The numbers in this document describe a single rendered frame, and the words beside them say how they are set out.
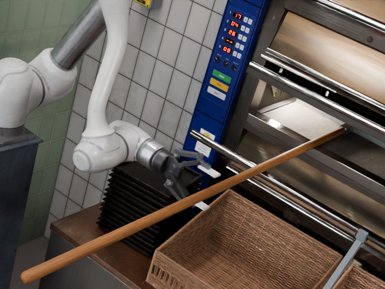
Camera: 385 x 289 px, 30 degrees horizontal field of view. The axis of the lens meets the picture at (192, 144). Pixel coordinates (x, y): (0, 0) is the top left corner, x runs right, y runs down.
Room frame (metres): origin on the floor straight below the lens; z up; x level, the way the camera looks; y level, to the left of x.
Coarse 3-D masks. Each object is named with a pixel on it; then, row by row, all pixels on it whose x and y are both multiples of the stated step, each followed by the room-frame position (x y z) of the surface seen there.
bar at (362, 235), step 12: (192, 132) 2.39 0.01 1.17; (216, 144) 2.34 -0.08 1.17; (228, 156) 2.31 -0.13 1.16; (240, 156) 2.30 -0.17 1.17; (276, 180) 2.21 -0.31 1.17; (288, 192) 2.18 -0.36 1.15; (300, 192) 2.17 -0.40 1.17; (312, 204) 2.14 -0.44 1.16; (324, 204) 2.14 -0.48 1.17; (336, 216) 2.10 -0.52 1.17; (348, 228) 2.07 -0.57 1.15; (360, 228) 2.06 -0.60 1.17; (360, 240) 2.04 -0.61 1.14; (372, 240) 2.03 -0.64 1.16; (384, 240) 2.02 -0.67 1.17; (348, 252) 2.01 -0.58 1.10; (336, 276) 1.95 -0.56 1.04; (324, 288) 1.92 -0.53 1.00
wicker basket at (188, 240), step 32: (224, 192) 2.63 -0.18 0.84; (192, 224) 2.42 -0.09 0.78; (224, 224) 2.60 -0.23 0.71; (256, 224) 2.56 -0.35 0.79; (288, 224) 2.52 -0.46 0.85; (160, 256) 2.23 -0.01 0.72; (192, 256) 2.49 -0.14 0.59; (224, 256) 2.54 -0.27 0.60; (256, 256) 2.50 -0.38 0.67; (320, 256) 2.43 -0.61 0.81; (160, 288) 2.21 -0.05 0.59; (192, 288) 2.16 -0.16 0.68; (224, 288) 2.34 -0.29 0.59; (256, 288) 2.41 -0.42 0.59; (288, 288) 2.41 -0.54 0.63; (320, 288) 2.29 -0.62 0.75
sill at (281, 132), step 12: (252, 120) 2.70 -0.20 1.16; (264, 120) 2.68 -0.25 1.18; (276, 132) 2.64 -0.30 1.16; (288, 132) 2.64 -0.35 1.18; (288, 144) 2.61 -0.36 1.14; (300, 144) 2.59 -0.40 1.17; (312, 156) 2.56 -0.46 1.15; (324, 156) 2.54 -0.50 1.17; (336, 156) 2.55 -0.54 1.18; (336, 168) 2.51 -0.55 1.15; (348, 168) 2.49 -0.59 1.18; (360, 168) 2.51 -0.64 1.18; (360, 180) 2.46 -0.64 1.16; (372, 180) 2.44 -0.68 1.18; (384, 180) 2.47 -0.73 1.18; (384, 192) 2.41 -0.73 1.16
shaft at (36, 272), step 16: (304, 144) 2.50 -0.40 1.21; (272, 160) 2.28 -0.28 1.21; (240, 176) 2.09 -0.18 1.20; (208, 192) 1.93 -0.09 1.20; (176, 208) 1.79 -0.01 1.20; (128, 224) 1.63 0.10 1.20; (144, 224) 1.66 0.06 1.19; (96, 240) 1.51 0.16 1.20; (112, 240) 1.55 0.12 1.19; (64, 256) 1.41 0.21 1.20; (80, 256) 1.45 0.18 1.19; (32, 272) 1.32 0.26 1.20; (48, 272) 1.36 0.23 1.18
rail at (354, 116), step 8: (256, 64) 2.57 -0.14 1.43; (264, 72) 2.55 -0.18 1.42; (272, 72) 2.54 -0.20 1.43; (280, 80) 2.51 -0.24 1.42; (288, 80) 2.50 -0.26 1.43; (296, 88) 2.48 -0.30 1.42; (304, 88) 2.47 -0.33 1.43; (312, 96) 2.45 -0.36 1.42; (320, 96) 2.44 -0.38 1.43; (328, 104) 2.41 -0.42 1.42; (336, 104) 2.40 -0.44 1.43; (344, 112) 2.38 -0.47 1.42; (352, 112) 2.37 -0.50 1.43; (360, 120) 2.35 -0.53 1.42; (368, 120) 2.34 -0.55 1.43; (376, 128) 2.32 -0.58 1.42; (384, 128) 2.31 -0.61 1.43
